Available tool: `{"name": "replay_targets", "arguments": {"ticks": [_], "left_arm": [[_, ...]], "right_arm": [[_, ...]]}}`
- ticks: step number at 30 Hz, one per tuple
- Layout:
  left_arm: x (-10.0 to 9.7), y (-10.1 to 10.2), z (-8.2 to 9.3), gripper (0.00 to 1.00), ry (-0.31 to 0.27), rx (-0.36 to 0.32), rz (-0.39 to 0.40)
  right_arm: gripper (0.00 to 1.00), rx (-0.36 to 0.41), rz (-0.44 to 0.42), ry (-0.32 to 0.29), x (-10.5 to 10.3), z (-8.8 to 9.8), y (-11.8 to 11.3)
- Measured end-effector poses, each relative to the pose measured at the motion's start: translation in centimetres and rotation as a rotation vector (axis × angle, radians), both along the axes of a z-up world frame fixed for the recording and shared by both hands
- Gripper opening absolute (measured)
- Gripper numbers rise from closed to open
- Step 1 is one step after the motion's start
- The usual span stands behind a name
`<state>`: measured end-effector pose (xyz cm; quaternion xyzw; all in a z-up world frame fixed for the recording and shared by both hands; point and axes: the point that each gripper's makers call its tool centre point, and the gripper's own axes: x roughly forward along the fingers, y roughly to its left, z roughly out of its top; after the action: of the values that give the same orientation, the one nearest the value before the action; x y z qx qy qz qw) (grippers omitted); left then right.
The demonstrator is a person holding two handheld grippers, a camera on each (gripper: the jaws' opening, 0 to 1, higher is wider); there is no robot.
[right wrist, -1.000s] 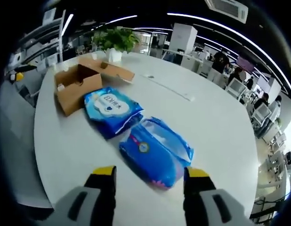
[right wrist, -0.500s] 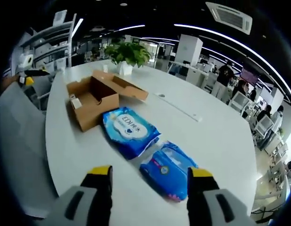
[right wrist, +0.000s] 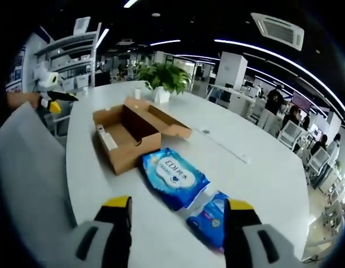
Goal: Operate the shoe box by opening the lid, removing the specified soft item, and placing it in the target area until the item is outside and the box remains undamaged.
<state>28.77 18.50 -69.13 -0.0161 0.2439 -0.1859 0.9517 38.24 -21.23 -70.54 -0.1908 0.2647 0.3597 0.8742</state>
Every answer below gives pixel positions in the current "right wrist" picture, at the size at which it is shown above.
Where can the grey metal shelf rack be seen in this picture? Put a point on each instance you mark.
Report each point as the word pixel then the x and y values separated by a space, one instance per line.
pixel 66 42

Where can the white table socket strip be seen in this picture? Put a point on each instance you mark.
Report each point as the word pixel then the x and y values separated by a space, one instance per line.
pixel 242 158

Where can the blue white wipes pack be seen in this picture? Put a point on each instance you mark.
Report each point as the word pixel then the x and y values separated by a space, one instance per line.
pixel 172 173

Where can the white louvered device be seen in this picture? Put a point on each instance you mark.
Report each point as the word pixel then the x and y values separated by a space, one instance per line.
pixel 81 25

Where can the blue white wall poster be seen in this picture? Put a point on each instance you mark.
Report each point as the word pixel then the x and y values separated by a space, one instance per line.
pixel 18 67

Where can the small white carton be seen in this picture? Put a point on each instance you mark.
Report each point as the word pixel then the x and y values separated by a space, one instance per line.
pixel 110 141

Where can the white ceiling air conditioner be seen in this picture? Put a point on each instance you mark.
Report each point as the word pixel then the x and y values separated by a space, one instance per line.
pixel 278 30

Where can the purple monitor screen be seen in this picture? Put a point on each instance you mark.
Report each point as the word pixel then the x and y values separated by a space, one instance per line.
pixel 301 101

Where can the brown cardboard shoe box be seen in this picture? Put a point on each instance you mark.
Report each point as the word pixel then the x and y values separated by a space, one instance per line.
pixel 128 156

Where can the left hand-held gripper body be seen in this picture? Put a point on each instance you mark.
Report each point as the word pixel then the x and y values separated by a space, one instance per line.
pixel 47 78

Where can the straight ceiling light strip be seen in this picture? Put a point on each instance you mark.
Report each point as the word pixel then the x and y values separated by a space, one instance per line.
pixel 130 3

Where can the white square column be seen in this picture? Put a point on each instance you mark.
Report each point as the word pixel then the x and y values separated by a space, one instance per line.
pixel 232 67

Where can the small blue pad pack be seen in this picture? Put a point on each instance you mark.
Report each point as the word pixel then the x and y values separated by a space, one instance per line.
pixel 206 223

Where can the white paper cup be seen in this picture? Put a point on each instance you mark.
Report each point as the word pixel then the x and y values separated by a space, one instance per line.
pixel 138 93

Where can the short ceiling light strip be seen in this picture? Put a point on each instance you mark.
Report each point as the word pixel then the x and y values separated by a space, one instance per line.
pixel 161 42

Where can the white office chair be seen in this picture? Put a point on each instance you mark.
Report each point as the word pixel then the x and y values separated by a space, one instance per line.
pixel 320 159
pixel 290 133

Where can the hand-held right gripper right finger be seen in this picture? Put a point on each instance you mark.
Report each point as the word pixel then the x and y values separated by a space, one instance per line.
pixel 259 248

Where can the long curved ceiling light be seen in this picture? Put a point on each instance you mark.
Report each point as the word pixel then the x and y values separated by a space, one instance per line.
pixel 245 44

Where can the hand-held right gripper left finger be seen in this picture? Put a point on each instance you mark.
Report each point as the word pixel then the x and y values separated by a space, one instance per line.
pixel 77 245

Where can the grey mesh office chair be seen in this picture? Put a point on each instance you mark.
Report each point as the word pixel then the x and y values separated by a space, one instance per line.
pixel 27 167

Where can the green potted plant white pot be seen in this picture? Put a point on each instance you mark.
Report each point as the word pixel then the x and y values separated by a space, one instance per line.
pixel 164 75

